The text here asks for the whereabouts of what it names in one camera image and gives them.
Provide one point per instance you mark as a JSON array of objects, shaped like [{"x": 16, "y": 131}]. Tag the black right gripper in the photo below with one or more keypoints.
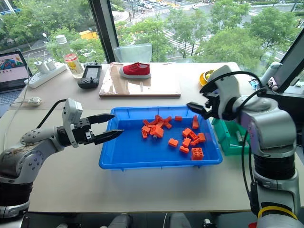
[{"x": 213, "y": 105}]

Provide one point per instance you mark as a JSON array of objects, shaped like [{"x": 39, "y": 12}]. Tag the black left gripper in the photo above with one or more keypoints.
[{"x": 84, "y": 135}]

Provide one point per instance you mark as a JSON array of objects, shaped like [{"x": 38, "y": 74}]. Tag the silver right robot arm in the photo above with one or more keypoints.
[{"x": 268, "y": 123}]

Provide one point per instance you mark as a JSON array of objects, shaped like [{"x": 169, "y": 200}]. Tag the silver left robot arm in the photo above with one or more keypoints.
[{"x": 28, "y": 152}]

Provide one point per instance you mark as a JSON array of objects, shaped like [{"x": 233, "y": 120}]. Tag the green plastic bin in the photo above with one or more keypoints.
[{"x": 231, "y": 149}]

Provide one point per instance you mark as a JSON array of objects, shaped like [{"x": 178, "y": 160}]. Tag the yellow round bowl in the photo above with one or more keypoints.
[{"x": 203, "y": 80}]

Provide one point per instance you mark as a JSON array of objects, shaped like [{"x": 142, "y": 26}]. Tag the blue plastic tray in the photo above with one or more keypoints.
[{"x": 133, "y": 152}]

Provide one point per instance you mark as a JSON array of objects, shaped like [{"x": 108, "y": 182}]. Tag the small blue object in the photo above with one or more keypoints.
[{"x": 253, "y": 84}]

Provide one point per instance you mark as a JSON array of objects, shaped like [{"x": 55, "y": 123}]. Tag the flat wooden board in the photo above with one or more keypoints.
[{"x": 152, "y": 89}]

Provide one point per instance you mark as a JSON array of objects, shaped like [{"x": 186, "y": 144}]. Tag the black handheld controller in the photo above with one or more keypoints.
[{"x": 90, "y": 76}]

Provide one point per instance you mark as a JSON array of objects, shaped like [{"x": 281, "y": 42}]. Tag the orange stacked toy bricks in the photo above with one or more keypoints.
[{"x": 158, "y": 131}]

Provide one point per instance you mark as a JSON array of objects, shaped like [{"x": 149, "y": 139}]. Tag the orange four-stud toy brick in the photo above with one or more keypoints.
[{"x": 197, "y": 153}]

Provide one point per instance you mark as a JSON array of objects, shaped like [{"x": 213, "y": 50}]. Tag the red canvas shoe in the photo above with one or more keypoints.
[{"x": 135, "y": 70}]

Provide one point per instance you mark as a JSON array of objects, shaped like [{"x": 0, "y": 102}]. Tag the clear bottle with white cap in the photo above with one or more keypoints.
[{"x": 71, "y": 66}]

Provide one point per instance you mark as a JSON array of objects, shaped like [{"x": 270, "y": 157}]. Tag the small pink object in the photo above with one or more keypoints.
[{"x": 272, "y": 83}]

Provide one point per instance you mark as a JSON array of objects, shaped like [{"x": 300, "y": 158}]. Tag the white cylindrical object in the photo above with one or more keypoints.
[{"x": 270, "y": 70}]

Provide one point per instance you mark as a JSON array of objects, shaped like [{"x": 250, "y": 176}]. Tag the small white oval device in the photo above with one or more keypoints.
[{"x": 34, "y": 101}]

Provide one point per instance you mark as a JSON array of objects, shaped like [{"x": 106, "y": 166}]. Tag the white power strip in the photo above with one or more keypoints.
[{"x": 45, "y": 77}]

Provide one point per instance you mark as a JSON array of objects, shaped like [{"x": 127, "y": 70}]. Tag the clear plastic bag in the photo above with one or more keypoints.
[{"x": 133, "y": 54}]

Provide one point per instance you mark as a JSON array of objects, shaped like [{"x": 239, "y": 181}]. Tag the white plug charger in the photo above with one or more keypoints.
[
  {"x": 51, "y": 64},
  {"x": 41, "y": 67}
]

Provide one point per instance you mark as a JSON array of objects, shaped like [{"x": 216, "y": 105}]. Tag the black monitor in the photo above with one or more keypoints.
[{"x": 292, "y": 66}]

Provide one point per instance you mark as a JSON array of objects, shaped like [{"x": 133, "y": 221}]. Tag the grey laptop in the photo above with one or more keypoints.
[{"x": 12, "y": 69}]

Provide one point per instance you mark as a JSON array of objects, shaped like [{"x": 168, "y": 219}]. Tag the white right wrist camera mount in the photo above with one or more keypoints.
[{"x": 228, "y": 85}]

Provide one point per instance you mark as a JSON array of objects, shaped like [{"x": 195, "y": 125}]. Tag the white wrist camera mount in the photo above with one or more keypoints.
[
  {"x": 228, "y": 85},
  {"x": 71, "y": 111}
]

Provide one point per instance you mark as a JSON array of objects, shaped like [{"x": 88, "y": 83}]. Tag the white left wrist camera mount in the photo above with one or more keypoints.
[{"x": 71, "y": 111}]

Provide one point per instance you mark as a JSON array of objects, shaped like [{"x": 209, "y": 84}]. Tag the dark window frame post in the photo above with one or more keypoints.
[{"x": 104, "y": 35}]

